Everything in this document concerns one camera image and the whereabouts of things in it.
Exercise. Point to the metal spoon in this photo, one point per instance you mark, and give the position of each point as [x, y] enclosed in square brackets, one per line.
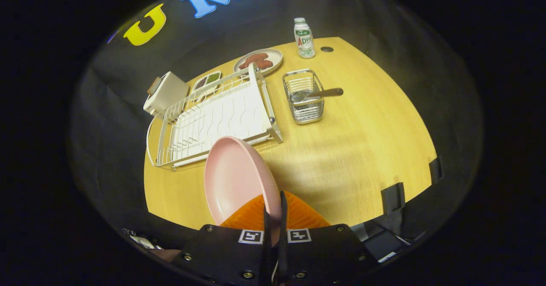
[328, 92]

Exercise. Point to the green beans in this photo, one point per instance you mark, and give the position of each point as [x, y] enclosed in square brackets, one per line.
[213, 77]

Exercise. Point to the pink plate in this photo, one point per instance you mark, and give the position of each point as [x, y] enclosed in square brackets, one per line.
[234, 179]

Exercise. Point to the black table clamp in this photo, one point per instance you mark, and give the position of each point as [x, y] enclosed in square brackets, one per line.
[392, 198]
[435, 171]

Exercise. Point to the white divided dish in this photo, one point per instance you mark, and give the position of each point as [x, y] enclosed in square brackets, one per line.
[204, 86]

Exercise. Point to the white green drink bottle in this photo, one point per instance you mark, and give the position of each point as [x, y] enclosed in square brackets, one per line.
[304, 38]

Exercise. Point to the beige plate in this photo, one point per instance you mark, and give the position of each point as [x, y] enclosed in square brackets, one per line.
[275, 56]

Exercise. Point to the black backdrop cloth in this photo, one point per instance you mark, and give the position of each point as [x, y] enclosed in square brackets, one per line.
[106, 107]

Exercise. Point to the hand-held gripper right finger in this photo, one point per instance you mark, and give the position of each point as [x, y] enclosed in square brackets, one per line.
[324, 256]

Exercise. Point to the red raw meat slices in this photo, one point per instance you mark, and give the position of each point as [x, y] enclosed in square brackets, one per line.
[256, 60]

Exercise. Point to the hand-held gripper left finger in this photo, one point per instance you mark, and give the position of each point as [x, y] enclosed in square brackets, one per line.
[230, 256]

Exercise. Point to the white toaster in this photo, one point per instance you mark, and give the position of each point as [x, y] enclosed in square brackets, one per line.
[170, 92]

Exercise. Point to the dark red beans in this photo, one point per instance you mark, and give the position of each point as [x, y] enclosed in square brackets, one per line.
[200, 82]

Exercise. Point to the toast slice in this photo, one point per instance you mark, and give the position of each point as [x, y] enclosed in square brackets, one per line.
[154, 85]

